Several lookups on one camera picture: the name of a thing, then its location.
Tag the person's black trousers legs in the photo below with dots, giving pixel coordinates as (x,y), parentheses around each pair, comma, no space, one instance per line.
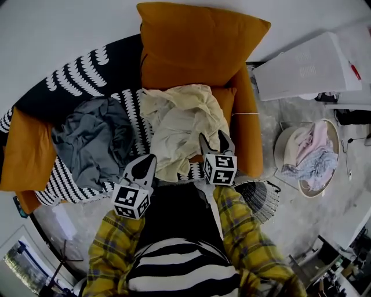
(176,209)

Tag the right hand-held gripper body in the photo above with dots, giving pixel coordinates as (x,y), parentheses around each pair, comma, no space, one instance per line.
(220,171)

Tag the black white patterned blanket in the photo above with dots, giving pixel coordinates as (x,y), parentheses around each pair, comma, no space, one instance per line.
(81,75)

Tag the pink clothes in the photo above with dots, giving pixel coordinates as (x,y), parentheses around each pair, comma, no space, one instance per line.
(313,139)

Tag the grey garment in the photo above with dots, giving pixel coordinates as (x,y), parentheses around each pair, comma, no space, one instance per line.
(92,139)

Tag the orange sofa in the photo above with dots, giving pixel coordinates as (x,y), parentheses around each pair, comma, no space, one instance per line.
(249,139)

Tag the small orange cushion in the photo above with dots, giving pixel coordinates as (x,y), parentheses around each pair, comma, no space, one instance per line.
(224,101)

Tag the large orange cushion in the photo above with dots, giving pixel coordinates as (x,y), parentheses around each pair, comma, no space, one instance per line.
(197,43)
(26,153)

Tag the person's striped shirt torso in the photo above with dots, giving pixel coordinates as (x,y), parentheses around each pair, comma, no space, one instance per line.
(179,269)

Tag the person's right forearm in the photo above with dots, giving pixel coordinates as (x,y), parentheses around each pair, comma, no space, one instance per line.
(246,232)

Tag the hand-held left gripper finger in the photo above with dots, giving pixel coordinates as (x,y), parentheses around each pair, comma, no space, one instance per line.
(127,174)
(152,174)

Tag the wooden easel stand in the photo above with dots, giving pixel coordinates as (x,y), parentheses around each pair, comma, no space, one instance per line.
(62,255)

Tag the person's left forearm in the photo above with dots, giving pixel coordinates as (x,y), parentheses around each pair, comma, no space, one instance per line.
(113,246)

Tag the woven laundry basket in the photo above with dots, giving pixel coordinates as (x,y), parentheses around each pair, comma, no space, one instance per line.
(258,200)

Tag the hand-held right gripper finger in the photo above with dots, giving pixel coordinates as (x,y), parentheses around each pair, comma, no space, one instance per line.
(229,146)
(205,146)

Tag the black waste bin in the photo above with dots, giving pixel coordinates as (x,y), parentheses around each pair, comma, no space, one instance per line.
(353,117)

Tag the teal box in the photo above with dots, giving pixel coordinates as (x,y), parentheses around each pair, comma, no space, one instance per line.
(20,207)

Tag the cream shirt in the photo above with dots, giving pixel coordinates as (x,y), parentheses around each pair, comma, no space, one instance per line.
(179,124)

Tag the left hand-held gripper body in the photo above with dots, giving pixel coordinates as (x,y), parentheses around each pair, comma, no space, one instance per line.
(126,198)

